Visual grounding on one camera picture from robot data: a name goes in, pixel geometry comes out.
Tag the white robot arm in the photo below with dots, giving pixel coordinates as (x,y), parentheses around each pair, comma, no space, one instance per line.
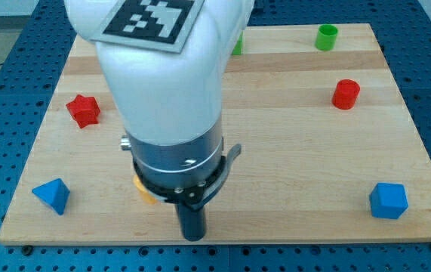
(163,61)

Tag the green block behind arm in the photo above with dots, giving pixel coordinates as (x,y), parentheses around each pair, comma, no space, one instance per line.
(238,48)

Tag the wooden board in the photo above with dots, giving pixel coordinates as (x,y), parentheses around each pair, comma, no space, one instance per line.
(304,174)

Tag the blue triangle block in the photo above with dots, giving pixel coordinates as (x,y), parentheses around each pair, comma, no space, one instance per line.
(54,194)

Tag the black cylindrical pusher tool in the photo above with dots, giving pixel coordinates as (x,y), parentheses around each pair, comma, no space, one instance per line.
(192,222)

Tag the yellow block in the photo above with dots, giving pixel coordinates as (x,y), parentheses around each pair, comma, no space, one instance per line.
(144,193)

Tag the black and white fiducial tag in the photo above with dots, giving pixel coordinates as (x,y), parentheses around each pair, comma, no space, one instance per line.
(160,25)

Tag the red star block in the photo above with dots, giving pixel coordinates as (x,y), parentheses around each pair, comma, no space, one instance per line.
(84,110)

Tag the red cylinder block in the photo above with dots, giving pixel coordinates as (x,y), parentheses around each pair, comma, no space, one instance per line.
(345,94)

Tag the green cylinder block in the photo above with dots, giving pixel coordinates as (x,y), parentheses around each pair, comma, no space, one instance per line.
(326,37)

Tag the blue cube block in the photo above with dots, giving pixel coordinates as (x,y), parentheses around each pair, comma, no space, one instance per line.
(388,200)

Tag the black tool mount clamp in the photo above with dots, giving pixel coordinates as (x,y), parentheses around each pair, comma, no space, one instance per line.
(196,196)

